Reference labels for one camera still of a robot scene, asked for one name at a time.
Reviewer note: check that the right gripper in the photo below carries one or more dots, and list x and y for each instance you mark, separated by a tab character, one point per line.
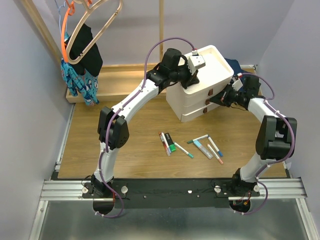
222	98

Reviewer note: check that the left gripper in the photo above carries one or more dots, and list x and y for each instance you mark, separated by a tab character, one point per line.
191	80

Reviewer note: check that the white drawer cabinet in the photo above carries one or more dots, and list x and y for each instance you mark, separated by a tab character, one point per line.
194	101

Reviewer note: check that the light blue lead case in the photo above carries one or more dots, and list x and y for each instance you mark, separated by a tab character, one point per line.
202	149

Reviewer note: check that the blue tip white marker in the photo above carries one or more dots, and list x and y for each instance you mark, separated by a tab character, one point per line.
215	146

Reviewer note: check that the red white marker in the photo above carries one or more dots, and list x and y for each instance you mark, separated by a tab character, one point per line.
166	144

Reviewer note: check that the green black highlighter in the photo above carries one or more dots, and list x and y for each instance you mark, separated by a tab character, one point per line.
170	142

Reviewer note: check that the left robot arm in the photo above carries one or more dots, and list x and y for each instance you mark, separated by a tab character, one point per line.
113	122

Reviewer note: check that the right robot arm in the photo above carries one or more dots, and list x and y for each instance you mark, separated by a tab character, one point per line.
276	138

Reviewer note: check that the folded denim jeans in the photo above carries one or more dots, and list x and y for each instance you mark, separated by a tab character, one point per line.
234	64

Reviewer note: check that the green cap white marker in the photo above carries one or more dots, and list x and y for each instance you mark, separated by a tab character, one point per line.
198	138

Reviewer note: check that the orange tip white marker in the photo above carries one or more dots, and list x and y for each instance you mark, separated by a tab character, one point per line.
215	154

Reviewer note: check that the teal tip white marker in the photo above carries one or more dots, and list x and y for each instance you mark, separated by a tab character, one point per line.
183	150

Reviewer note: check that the wooden clothes rack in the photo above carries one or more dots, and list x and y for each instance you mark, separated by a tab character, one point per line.
123	46

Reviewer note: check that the blue patterned garment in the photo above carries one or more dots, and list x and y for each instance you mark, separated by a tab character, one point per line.
82	78

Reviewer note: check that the orange hanger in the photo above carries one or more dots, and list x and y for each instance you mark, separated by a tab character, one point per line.
63	26

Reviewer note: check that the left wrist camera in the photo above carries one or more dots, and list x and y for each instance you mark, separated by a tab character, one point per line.
195	61

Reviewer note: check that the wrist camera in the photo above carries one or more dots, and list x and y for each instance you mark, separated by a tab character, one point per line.
237	82
195	61

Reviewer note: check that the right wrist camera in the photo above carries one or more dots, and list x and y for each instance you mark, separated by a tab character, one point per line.
237	82

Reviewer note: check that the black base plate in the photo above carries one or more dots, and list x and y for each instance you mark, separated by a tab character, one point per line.
168	193

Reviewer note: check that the blue wire hanger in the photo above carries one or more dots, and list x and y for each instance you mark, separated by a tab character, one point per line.
59	13

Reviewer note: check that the aluminium frame rail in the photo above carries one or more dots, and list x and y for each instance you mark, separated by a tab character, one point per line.
56	190

